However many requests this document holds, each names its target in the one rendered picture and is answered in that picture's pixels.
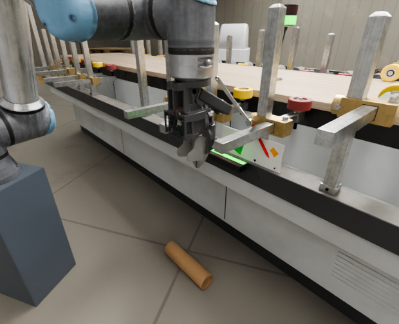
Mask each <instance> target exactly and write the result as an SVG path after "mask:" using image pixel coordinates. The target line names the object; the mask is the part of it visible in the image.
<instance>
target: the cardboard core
mask: <svg viewBox="0 0 399 324"><path fill-rule="evenodd" d="M164 251H165V253H166V254H167V255H168V256H169V257H170V258H171V259H172V260H173V261H174V262H175V263H176V264H177V265H178V266H179V267H180V268H181V269H182V270H183V271H184V272H185V273H186V274H187V275H188V276H189V277H190V278H191V279H192V280H193V281H194V282H195V283H196V284H197V285H198V286H199V287H200V288H201V289H202V290H204V289H206V288H207V287H208V286H209V285H210V284H211V282H212V280H213V276H212V275H211V274H210V273H209V272H208V271H207V270H206V269H205V268H204V267H203V266H202V265H200V264H199V263H198V262H197V261H196V260H195V259H193V258H192V257H191V256H190V255H189V254H188V253H187V252H186V251H185V250H184V249H183V248H181V247H180V246H179V245H178V244H177V243H176V242H175V241H171V242H169V243H168V244H167V245H166V247H165V249H164Z"/></svg>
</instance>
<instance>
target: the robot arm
mask: <svg viewBox="0 0 399 324"><path fill-rule="evenodd" d="M27 3H28V4H29V5H30V6H32V7H34V8H35V9H36V11H37V14H38V16H39V19H40V20H41V22H42V23H43V25H44V26H45V27H46V29H47V30H48V31H49V32H50V33H51V34H52V35H53V36H54V37H56V38H58V39H60V40H63V41H71V42H85V41H117V40H119V41H140V40H159V41H166V40H167V43H168V56H169V75H170V77H172V78H174V80H173V81H168V82H167V99H168V109H164V110H163V111H164V122H165V132H169V134H171V135H173V136H176V137H177V138H180V139H182V140H183V144H182V145H181V146H180V147H179V148H178V149H177V155H178V156H179V157H186V156H187V161H192V162H193V163H194V166H195V167H196V168H199V167H200V166H201V165H202V164H203V163H204V162H205V160H206V158H207V156H208V154H209V152H210V151H211V149H212V146H213V144H214V140H215V130H214V128H215V124H214V120H213V116H214V115H213V114H212V112H211V110H213V111H214V112H215V113H216V114H226V115H229V114H230V112H231V109H232V106H231V105H230V104H229V103H226V101H224V100H223V99H220V98H218V97H217V96H215V95H213V94H212V93H210V92H208V91H207V90H205V89H204V88H202V87H207V86H209V78H211V77H213V76H214V46H215V21H216V5H217V2H216V0H0V80H1V86H2V89H3V96H1V97H0V185H3V184H5V183H7V182H9V181H11V180H13V179H15V178H16V177H17V176H19V175H20V173H21V171H22V170H21V167H20V165H19V163H18V162H17V161H16V160H15V159H14V158H13V157H12V156H11V155H9V153H8V150H7V147H9V146H12V145H15V144H18V143H22V142H25V141H28V140H32V139H35V138H39V137H43V136H45V135H47V134H49V133H52V132H53V131H54V129H55V124H56V120H55V115H54V112H53V110H52V109H51V107H50V105H49V104H48V103H47V102H46V101H44V99H43V98H41V97H40V96H39V95H38V90H37V81H36V75H35V64H34V59H33V49H32V39H31V33H30V23H29V17H28V7H27ZM166 116H168V123H169V126H168V127H167V119H166ZM201 134H202V136H200V135H201Z"/></svg>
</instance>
